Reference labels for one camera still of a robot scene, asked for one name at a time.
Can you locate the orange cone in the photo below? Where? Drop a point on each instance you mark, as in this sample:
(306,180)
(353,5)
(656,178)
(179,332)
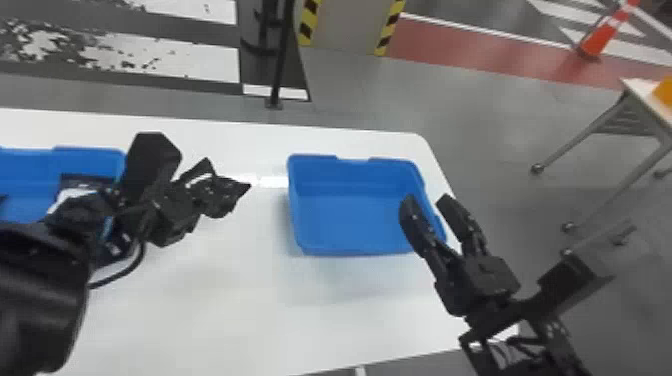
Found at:
(604,31)

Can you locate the blue tray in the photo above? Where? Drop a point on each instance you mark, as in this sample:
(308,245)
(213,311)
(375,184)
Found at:
(349,207)
(31,178)

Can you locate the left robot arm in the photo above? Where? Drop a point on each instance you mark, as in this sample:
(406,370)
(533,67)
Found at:
(36,294)

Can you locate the side table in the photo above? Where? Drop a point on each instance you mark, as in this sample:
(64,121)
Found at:
(630,120)

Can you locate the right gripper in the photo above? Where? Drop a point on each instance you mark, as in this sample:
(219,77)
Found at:
(478,283)

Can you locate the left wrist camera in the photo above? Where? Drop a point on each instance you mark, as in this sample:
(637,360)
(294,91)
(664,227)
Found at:
(152,157)

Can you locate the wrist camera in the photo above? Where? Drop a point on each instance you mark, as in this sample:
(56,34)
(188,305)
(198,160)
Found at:
(152,157)
(575,278)

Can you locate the striped post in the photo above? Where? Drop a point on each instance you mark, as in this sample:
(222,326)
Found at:
(341,23)

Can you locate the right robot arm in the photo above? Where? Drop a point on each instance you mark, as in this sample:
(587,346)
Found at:
(520,346)

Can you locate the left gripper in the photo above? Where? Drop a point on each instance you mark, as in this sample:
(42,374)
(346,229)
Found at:
(168,218)

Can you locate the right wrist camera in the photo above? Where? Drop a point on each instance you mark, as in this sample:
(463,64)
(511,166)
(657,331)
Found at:
(575,278)

